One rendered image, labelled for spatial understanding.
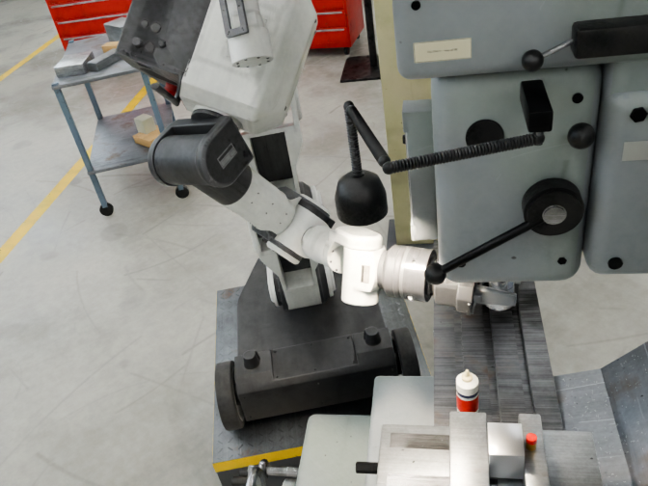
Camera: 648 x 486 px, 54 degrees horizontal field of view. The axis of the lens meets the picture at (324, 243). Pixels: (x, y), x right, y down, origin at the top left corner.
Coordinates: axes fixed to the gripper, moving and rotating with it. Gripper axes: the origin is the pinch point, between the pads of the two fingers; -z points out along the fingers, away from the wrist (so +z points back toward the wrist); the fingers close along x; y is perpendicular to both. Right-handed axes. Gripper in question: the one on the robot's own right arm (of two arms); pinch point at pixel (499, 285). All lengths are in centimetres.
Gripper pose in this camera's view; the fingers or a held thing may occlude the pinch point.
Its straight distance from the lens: 104.5
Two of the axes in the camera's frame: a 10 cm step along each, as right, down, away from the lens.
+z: -9.2, -1.2, 3.7
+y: 1.3, 8.0, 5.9
